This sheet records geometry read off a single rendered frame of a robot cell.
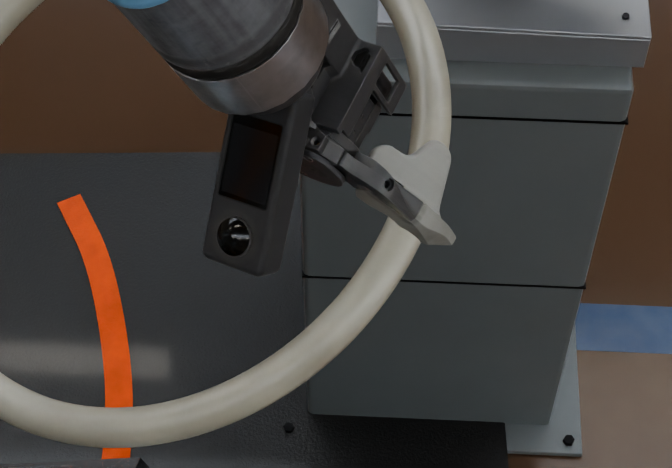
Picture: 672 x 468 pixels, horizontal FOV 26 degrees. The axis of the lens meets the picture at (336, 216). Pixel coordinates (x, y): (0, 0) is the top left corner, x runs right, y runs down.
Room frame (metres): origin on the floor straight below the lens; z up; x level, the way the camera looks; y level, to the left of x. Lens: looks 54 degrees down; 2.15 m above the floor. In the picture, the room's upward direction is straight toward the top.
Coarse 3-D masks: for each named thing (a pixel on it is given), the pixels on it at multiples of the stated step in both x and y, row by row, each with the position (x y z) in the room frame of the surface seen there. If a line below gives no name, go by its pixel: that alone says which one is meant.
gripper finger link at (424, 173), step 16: (432, 144) 0.59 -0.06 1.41; (384, 160) 0.57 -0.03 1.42; (400, 160) 0.58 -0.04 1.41; (416, 160) 0.58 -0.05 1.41; (432, 160) 0.58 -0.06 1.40; (448, 160) 0.59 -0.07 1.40; (400, 176) 0.57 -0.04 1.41; (416, 176) 0.57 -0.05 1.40; (432, 176) 0.57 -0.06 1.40; (368, 192) 0.55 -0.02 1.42; (416, 192) 0.56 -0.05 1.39; (432, 192) 0.57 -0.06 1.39; (384, 208) 0.55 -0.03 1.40; (432, 208) 0.56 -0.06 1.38; (400, 224) 0.55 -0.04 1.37; (416, 224) 0.54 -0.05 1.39; (432, 224) 0.55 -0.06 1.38; (432, 240) 0.55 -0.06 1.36; (448, 240) 0.55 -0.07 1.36
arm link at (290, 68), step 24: (312, 0) 0.57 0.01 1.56; (312, 24) 0.56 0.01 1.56; (288, 48) 0.54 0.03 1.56; (312, 48) 0.55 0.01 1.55; (264, 72) 0.53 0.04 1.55; (288, 72) 0.53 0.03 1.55; (312, 72) 0.54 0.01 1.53; (216, 96) 0.53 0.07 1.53; (240, 96) 0.52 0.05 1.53; (264, 96) 0.53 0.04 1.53; (288, 96) 0.53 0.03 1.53
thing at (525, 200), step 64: (448, 64) 1.16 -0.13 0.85; (512, 64) 1.16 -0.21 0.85; (384, 128) 1.13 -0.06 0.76; (512, 128) 1.12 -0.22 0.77; (576, 128) 1.12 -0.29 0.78; (320, 192) 1.14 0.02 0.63; (448, 192) 1.13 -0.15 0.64; (512, 192) 1.12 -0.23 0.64; (576, 192) 1.12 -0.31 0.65; (320, 256) 1.14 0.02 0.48; (448, 256) 1.13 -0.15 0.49; (512, 256) 1.12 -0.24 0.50; (576, 256) 1.12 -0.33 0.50; (384, 320) 1.13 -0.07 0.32; (448, 320) 1.13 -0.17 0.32; (512, 320) 1.12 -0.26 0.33; (320, 384) 1.14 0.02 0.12; (384, 384) 1.13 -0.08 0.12; (448, 384) 1.13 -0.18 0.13; (512, 384) 1.12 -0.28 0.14; (576, 384) 1.19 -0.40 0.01; (512, 448) 1.08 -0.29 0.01; (576, 448) 1.08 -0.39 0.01
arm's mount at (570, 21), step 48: (432, 0) 1.20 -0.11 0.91; (480, 0) 1.20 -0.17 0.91; (528, 0) 1.21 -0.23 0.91; (576, 0) 1.21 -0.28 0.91; (624, 0) 1.21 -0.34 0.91; (384, 48) 1.17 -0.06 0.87; (480, 48) 1.16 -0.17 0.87; (528, 48) 1.16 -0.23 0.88; (576, 48) 1.16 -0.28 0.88; (624, 48) 1.15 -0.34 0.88
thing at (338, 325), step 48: (0, 0) 0.90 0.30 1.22; (384, 0) 0.81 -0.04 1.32; (432, 48) 0.75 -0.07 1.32; (432, 96) 0.71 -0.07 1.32; (384, 240) 0.60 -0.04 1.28; (384, 288) 0.57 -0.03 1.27; (336, 336) 0.54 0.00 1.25; (0, 384) 0.55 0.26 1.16; (240, 384) 0.51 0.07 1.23; (288, 384) 0.51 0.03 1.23; (48, 432) 0.51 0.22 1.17; (96, 432) 0.50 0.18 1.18; (144, 432) 0.49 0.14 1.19; (192, 432) 0.49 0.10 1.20
